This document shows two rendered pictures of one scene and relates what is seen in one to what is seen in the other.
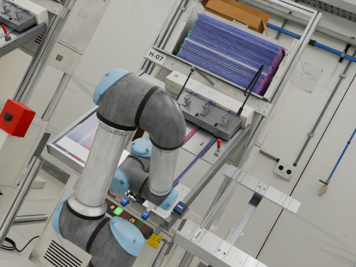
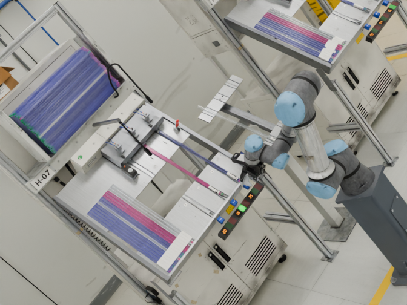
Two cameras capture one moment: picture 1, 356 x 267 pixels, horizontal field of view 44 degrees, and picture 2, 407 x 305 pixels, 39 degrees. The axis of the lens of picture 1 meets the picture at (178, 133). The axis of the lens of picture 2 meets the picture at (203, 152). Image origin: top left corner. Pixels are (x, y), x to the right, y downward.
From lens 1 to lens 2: 193 cm
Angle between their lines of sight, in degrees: 47
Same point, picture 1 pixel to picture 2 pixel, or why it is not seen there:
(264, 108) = (131, 85)
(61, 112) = not seen: outside the picture
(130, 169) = (276, 150)
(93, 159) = (318, 142)
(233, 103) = (125, 108)
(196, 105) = (122, 141)
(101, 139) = (314, 129)
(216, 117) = (140, 124)
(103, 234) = (340, 158)
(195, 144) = (166, 147)
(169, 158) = not seen: hidden behind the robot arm
